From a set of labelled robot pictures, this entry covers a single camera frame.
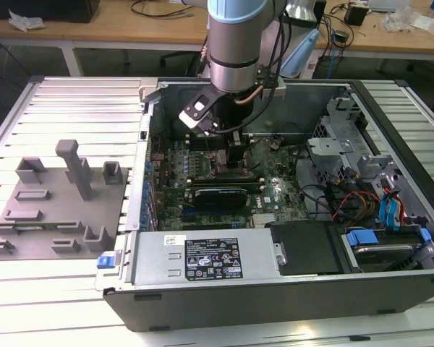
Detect black RAM slot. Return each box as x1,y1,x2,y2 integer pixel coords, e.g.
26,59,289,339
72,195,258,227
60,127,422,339
186,176,265,182
185,146,256,152
186,174,265,180
187,179,265,185
185,142,256,148
187,181,265,187
185,135,256,141
185,139,256,145

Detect green motherboard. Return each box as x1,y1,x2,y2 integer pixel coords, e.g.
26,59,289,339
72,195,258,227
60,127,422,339
148,135,310,232

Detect black graphics card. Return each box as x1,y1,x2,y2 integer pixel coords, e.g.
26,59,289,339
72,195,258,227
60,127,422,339
192,187,250,211

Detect pale blue teach pendant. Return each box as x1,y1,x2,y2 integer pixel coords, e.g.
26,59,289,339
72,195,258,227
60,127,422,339
280,27,321,79

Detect black expansion slot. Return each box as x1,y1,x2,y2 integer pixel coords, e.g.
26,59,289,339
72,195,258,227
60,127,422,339
182,211,249,224

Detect silver metal disk bay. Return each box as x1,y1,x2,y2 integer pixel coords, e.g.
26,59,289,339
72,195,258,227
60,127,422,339
305,137,359,189

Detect silver finned heat sink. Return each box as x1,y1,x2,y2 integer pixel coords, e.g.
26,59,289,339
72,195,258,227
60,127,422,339
252,213,277,228

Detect wooden desk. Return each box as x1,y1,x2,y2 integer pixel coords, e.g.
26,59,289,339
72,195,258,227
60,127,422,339
310,0,434,73
0,0,213,77

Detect black plastic cover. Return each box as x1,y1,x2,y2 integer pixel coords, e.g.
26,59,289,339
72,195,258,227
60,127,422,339
269,222,344,276

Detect black power adapter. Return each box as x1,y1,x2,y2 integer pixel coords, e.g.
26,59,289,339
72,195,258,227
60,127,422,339
344,5,369,27

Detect silver power supply with label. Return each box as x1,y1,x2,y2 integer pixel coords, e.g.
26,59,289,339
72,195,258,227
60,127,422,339
129,227,289,286

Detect blue case latch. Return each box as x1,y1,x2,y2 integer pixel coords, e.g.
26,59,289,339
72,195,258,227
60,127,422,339
96,254,116,270

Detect grey parts rack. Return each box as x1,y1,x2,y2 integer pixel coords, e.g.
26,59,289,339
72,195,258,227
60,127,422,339
0,139,131,261

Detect clear plastic bag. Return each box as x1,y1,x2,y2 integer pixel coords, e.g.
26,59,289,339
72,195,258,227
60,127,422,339
7,9,46,30
380,6,417,33

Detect dark grey PC case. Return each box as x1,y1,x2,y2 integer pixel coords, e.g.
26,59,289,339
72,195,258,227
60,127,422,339
103,76,434,332

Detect hard disk in blue carrier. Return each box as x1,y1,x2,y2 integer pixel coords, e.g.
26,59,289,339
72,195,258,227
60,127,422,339
341,226,433,274

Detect black equipment case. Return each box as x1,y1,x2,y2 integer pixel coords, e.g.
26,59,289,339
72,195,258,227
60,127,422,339
0,0,101,23

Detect green RAM stick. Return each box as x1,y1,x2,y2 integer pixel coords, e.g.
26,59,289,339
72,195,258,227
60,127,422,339
12,223,61,231

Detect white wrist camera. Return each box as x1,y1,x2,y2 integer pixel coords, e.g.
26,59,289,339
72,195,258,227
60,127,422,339
178,90,220,137

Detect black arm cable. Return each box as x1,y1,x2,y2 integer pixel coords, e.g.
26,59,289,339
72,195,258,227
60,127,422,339
258,9,297,79

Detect red yellow power wires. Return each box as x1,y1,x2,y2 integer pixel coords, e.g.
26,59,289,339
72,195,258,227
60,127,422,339
331,191,383,222

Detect pale blue data wire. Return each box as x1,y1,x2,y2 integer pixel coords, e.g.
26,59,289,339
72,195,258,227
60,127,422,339
390,187,403,229
379,191,392,229

